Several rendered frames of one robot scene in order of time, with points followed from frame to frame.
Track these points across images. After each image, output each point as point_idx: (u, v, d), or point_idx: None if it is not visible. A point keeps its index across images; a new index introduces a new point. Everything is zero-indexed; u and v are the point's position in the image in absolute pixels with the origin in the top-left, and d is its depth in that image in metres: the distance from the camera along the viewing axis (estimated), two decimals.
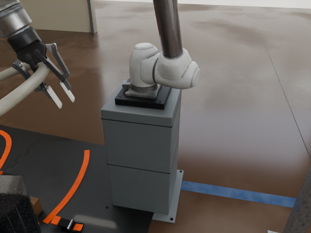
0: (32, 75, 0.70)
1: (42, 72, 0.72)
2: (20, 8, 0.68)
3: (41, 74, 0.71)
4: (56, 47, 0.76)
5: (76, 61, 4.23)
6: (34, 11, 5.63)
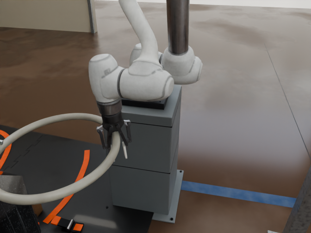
0: (115, 143, 0.98)
1: (119, 140, 1.01)
2: (121, 98, 0.98)
3: (120, 142, 1.00)
4: (129, 123, 1.06)
5: (76, 61, 4.23)
6: (34, 11, 5.63)
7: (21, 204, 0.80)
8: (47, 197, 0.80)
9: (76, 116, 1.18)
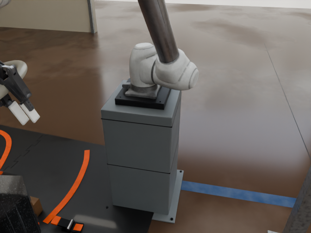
0: None
1: (21, 72, 0.81)
2: None
3: (20, 74, 0.80)
4: (14, 70, 0.71)
5: (76, 61, 4.23)
6: (34, 11, 5.63)
7: None
8: None
9: None
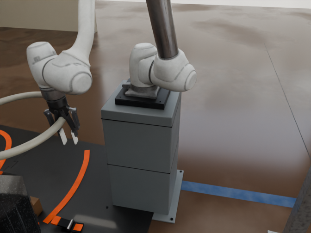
0: None
1: None
2: None
3: None
4: (76, 111, 1.10)
5: None
6: (34, 11, 5.63)
7: None
8: (5, 153, 0.94)
9: (28, 94, 1.31)
